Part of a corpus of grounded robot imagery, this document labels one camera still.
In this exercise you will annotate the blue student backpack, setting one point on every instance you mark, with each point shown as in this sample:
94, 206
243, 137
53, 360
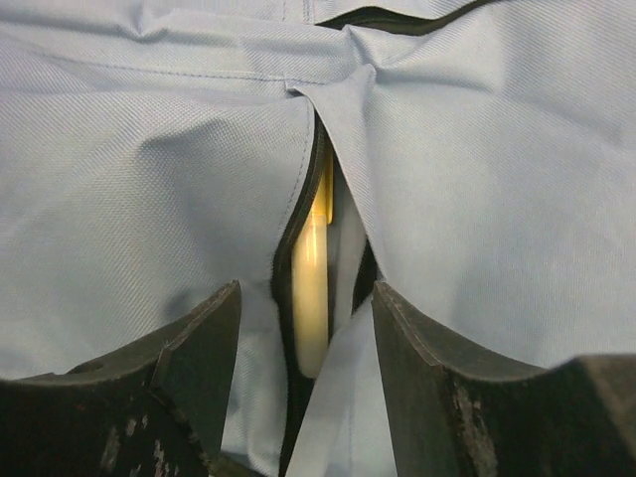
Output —
152, 151

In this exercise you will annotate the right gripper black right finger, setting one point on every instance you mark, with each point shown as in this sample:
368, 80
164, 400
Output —
456, 408

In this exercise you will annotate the yellow highlighter marker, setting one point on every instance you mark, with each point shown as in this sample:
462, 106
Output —
309, 278

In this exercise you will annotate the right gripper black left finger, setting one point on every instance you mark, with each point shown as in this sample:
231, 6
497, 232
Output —
155, 407

